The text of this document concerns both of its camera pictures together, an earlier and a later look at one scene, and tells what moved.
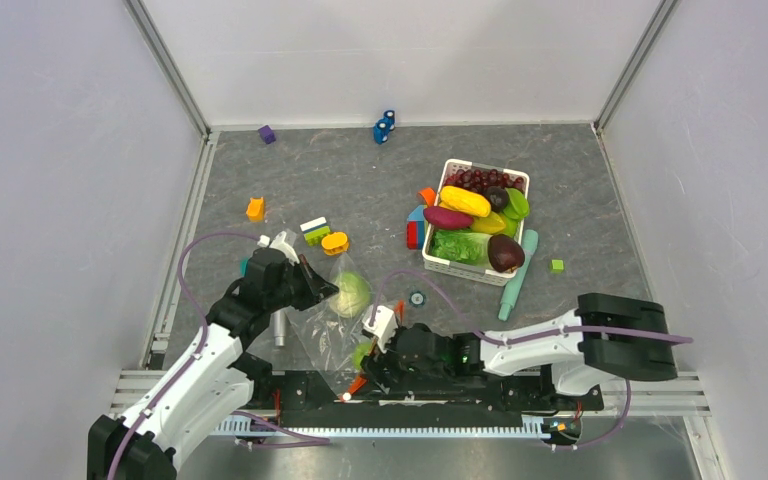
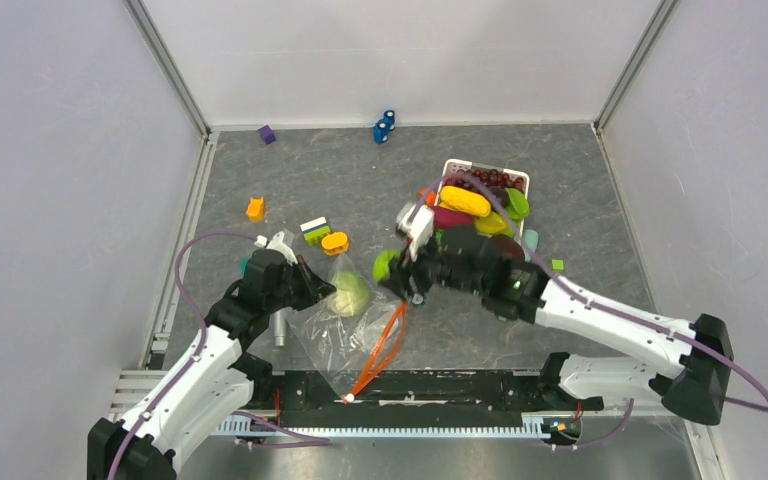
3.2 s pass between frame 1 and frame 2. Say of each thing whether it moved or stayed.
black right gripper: moved
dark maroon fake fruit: stayed
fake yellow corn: stayed
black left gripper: stayed
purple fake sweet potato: stayed
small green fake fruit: moved
